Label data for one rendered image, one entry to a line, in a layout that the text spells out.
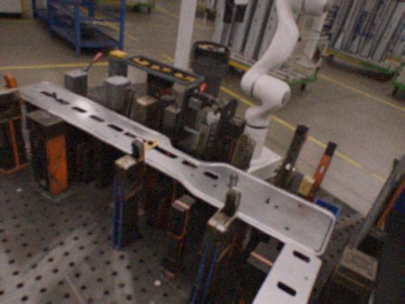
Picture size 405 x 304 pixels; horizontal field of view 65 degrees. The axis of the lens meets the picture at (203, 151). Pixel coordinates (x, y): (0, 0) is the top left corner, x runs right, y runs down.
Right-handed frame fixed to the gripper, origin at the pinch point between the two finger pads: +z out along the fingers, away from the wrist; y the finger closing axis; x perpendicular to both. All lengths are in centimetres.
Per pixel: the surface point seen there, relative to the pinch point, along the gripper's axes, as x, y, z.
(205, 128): 3.6, 12.3, 36.6
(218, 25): -225, -416, 75
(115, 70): -59, -5, 36
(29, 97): -69, 33, 45
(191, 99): -6.2, 9.3, 29.0
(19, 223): -38, 61, 75
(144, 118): -24, 13, 43
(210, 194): 21, 35, 45
